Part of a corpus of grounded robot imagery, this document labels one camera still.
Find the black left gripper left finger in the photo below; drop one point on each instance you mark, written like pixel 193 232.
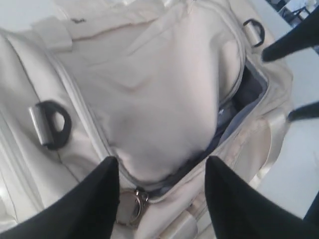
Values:
pixel 88 211

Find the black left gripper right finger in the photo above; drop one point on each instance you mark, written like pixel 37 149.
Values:
pixel 238 211

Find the cream fabric duffel bag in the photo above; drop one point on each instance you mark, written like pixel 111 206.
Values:
pixel 159 85

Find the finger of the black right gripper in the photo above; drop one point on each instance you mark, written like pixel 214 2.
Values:
pixel 304 112
pixel 304 35

